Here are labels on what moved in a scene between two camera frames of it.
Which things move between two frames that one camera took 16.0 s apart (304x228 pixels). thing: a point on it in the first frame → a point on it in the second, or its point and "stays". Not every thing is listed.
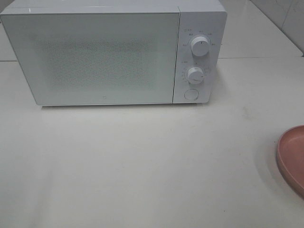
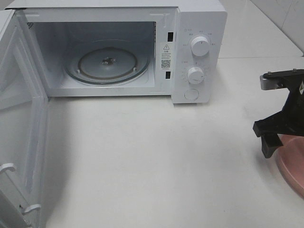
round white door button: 191,94 stays
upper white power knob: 200,46 stays
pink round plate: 290,157 stays
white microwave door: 96,59 → 23,117
